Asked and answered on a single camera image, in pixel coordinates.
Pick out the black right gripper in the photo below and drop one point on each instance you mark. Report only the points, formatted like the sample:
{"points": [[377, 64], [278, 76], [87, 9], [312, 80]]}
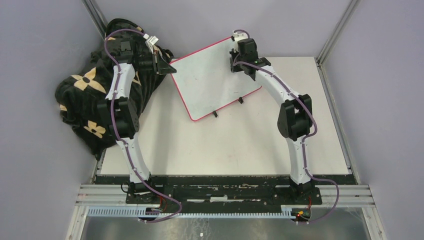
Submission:
{"points": [[233, 67]]}

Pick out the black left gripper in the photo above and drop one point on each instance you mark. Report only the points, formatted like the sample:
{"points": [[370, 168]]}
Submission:
{"points": [[163, 68]]}

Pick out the red framed whiteboard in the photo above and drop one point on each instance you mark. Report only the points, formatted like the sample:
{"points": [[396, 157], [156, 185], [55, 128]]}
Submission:
{"points": [[205, 83]]}

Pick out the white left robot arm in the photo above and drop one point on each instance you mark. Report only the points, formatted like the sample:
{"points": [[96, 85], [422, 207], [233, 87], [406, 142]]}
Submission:
{"points": [[118, 113]]}

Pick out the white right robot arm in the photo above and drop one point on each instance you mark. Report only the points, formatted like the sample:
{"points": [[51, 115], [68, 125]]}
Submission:
{"points": [[295, 118]]}

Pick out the black floral blanket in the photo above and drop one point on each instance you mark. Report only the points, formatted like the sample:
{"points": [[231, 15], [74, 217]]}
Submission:
{"points": [[78, 95]]}

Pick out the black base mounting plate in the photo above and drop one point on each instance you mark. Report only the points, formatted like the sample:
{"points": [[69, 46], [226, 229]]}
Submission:
{"points": [[221, 194]]}

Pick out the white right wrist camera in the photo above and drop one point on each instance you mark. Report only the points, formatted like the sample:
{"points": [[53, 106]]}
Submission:
{"points": [[239, 34]]}

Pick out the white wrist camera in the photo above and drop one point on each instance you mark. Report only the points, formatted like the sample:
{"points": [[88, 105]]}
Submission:
{"points": [[239, 34], [150, 42]]}

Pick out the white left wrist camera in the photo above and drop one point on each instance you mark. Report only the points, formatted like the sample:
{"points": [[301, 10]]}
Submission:
{"points": [[150, 42]]}

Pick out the grey slotted cable duct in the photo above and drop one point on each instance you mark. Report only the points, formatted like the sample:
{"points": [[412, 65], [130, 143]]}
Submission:
{"points": [[144, 212]]}

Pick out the aluminium frame rail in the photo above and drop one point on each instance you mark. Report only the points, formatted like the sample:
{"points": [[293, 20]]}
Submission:
{"points": [[100, 195]]}

